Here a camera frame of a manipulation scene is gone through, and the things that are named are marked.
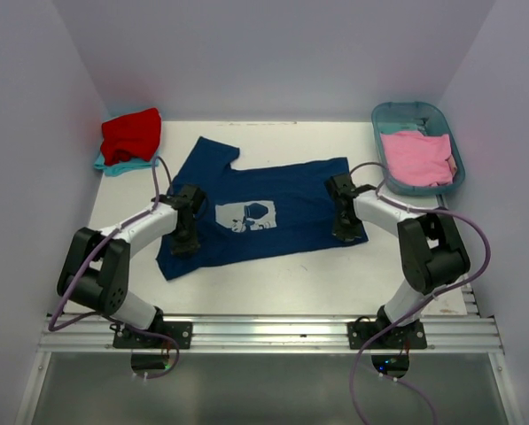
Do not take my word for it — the navy blue t-shirt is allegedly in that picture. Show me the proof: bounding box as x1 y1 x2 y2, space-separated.
157 137 349 280

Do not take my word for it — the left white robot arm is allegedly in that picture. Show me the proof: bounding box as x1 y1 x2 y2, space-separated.
49 184 206 348

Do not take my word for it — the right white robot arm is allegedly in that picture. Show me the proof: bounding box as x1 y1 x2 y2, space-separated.
325 174 471 348

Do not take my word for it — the teal folded t-shirt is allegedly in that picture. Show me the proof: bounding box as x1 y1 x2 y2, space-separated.
94 152 158 177

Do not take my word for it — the pink t-shirt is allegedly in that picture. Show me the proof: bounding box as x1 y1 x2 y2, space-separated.
381 130 457 187

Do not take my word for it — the red folded t-shirt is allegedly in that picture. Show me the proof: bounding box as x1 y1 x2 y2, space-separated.
100 108 162 166

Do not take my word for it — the teal plastic basket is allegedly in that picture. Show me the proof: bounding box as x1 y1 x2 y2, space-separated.
371 102 465 197

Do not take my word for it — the teal t-shirt in basket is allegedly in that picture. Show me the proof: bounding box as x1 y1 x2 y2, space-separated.
377 118 427 135

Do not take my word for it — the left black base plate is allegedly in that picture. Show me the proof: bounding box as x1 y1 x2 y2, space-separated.
109 321 193 350

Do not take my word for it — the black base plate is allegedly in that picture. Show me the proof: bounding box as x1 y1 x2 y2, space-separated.
109 321 193 350
346 316 428 350

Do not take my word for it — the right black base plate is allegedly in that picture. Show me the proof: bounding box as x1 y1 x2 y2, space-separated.
346 316 428 350

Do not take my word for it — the aluminium mounting rail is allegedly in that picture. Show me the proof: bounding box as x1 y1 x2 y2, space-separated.
35 194 507 355

